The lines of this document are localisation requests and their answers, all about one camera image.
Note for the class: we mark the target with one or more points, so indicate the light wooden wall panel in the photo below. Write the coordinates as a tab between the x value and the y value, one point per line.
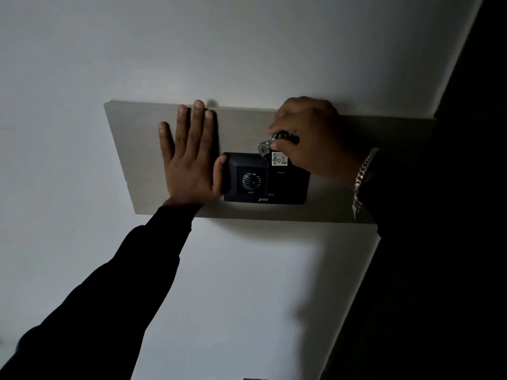
138	154

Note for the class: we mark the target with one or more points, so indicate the person's right hand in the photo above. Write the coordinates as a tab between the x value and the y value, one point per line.
317	142

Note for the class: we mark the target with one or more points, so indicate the black wall switch box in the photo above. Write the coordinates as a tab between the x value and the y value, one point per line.
277	185

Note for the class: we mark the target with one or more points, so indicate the silver key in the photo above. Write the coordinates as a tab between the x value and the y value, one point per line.
264	147

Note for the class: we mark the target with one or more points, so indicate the person's left little finger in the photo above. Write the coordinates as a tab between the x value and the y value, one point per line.
165	140

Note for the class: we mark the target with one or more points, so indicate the person's right forearm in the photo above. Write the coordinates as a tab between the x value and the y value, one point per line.
400	193

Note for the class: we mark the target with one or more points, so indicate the white key tag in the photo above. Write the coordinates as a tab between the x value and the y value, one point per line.
279	158

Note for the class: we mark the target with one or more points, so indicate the person's left forearm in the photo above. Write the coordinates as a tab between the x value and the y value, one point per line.
107	296

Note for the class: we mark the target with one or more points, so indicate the person's right fingers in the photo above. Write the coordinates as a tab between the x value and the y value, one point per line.
282	134

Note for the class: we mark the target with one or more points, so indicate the person's left middle finger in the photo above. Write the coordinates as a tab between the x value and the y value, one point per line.
197	124

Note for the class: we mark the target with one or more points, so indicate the person's left hand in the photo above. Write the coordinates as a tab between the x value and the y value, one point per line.
188	170

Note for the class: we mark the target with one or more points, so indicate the person's left thumb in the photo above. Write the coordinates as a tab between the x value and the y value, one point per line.
220	174

